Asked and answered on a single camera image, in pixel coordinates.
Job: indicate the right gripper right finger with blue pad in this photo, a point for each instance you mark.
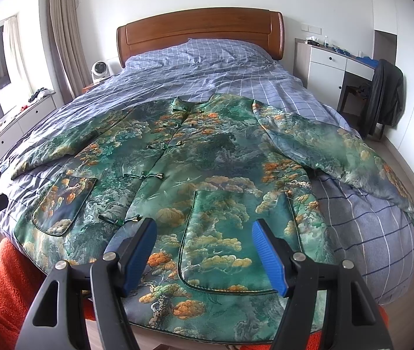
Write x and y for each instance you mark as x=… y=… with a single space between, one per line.
x=352 y=319

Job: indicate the beige curtain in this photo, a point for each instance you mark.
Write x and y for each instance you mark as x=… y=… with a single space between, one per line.
x=68 y=54

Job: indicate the white round fan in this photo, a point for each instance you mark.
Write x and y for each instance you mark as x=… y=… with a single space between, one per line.
x=99 y=72

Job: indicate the blue checked duvet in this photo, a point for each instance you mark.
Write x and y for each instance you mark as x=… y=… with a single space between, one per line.
x=229 y=76

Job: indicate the black jacket on chair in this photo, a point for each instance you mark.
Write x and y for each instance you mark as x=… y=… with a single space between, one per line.
x=386 y=102

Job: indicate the wooden headboard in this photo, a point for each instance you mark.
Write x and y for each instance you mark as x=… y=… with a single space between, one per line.
x=264 y=28

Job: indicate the white desk with drawers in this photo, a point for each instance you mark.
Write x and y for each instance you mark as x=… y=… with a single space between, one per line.
x=327 y=74

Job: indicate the white low window cabinet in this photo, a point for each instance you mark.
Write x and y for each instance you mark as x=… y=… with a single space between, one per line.
x=25 y=121

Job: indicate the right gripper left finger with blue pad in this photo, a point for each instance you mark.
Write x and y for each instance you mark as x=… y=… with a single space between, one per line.
x=56 y=316

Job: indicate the orange red rug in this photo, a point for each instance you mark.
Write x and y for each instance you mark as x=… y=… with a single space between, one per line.
x=20 y=281

